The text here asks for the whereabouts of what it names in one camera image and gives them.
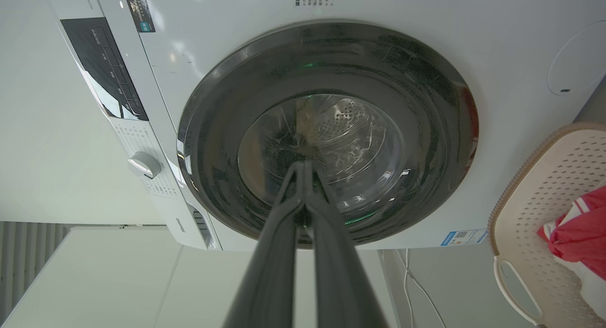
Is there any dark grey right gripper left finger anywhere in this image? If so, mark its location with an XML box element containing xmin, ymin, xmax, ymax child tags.
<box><xmin>223</xmin><ymin>160</ymin><xmax>305</xmax><ymax>328</ymax></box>

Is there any grey ribbed radiator panel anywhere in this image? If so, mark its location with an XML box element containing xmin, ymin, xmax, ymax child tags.
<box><xmin>0</xmin><ymin>222</ymin><xmax>71</xmax><ymax>311</ymax></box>

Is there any beige perforated laundry basket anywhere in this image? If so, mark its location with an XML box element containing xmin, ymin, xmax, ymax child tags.
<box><xmin>488</xmin><ymin>123</ymin><xmax>606</xmax><ymax>328</ymax></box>

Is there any red and white garment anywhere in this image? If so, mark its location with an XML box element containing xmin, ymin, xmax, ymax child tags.
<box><xmin>536</xmin><ymin>185</ymin><xmax>606</xmax><ymax>281</ymax></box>

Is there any thin white power cable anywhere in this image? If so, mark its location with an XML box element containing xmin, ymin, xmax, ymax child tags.
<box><xmin>396</xmin><ymin>249</ymin><xmax>447</xmax><ymax>328</ymax></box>

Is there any round dark washing machine door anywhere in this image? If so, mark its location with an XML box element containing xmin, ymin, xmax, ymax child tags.
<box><xmin>177</xmin><ymin>20</ymin><xmax>479</xmax><ymax>246</ymax></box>

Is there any silver washing machine dial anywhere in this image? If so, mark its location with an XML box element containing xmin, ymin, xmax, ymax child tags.
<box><xmin>127</xmin><ymin>151</ymin><xmax>162</xmax><ymax>179</ymax></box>

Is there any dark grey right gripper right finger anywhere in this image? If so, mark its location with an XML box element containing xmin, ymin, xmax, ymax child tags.
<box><xmin>303</xmin><ymin>160</ymin><xmax>389</xmax><ymax>328</ymax></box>

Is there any white front-load washing machine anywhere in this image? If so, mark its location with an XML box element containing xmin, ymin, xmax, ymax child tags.
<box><xmin>45</xmin><ymin>0</ymin><xmax>606</xmax><ymax>251</ymax></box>

